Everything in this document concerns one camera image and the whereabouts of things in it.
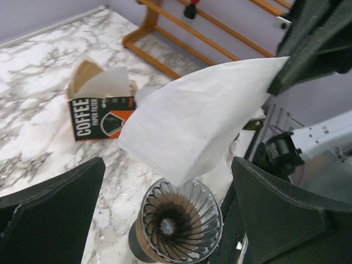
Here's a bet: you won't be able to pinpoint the coffee paper filter box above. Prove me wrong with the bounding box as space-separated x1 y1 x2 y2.
65 59 139 142

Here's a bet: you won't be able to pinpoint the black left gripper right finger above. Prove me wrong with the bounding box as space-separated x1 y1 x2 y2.
232 157 351 263

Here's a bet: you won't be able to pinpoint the orange wooden rack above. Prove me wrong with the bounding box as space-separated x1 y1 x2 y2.
122 1 293 79

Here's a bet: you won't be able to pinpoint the white paper coffee filter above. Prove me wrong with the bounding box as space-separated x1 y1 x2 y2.
227 108 266 157

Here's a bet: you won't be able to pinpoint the white filters in box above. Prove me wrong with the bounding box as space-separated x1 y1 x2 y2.
73 66 131 98

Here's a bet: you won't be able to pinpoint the round wooden dripper base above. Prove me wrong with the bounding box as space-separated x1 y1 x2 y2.
135 219 167 263

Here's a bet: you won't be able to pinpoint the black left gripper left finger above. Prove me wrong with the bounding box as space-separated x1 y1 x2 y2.
1 157 106 263

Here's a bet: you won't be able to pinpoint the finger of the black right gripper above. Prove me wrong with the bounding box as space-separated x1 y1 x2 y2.
268 0 351 96

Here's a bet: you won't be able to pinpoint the grey ribbed glass dripper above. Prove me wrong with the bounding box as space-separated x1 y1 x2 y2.
135 179 223 263

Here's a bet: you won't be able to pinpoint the red and black bottle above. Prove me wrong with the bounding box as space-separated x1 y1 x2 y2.
183 0 199 20

